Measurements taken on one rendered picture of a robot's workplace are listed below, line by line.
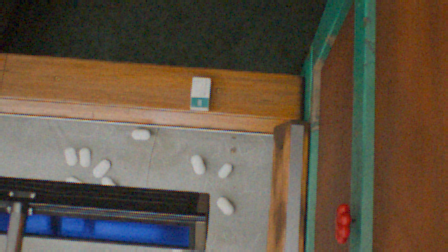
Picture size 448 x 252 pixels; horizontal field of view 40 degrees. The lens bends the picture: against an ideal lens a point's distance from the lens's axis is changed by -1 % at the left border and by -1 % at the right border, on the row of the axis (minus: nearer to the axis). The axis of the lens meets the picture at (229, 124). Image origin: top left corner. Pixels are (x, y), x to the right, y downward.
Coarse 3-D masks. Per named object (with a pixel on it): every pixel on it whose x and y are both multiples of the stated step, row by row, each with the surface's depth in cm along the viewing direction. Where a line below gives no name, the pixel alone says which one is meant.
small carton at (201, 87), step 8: (200, 80) 118; (208, 80) 118; (192, 88) 117; (200, 88) 117; (208, 88) 117; (192, 96) 117; (200, 96) 117; (208, 96) 117; (192, 104) 116; (200, 104) 116; (208, 104) 117
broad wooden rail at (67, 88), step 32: (0, 64) 120; (32, 64) 120; (64, 64) 120; (96, 64) 120; (128, 64) 120; (0, 96) 118; (32, 96) 118; (64, 96) 118; (96, 96) 119; (128, 96) 119; (160, 96) 119; (224, 96) 119; (256, 96) 119; (288, 96) 119; (224, 128) 120; (256, 128) 119
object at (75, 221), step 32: (0, 192) 80; (64, 192) 82; (96, 192) 82; (128, 192) 83; (160, 192) 84; (192, 192) 85; (0, 224) 82; (32, 224) 81; (64, 224) 81; (96, 224) 80; (128, 224) 80; (160, 224) 79; (192, 224) 79
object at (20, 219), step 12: (12, 192) 79; (24, 192) 79; (12, 204) 78; (24, 204) 78; (12, 216) 77; (24, 216) 78; (12, 228) 77; (24, 228) 77; (12, 240) 76; (24, 240) 78
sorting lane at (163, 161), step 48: (0, 144) 118; (48, 144) 118; (96, 144) 119; (144, 144) 119; (192, 144) 119; (240, 144) 119; (240, 192) 117; (0, 240) 114; (48, 240) 114; (240, 240) 115
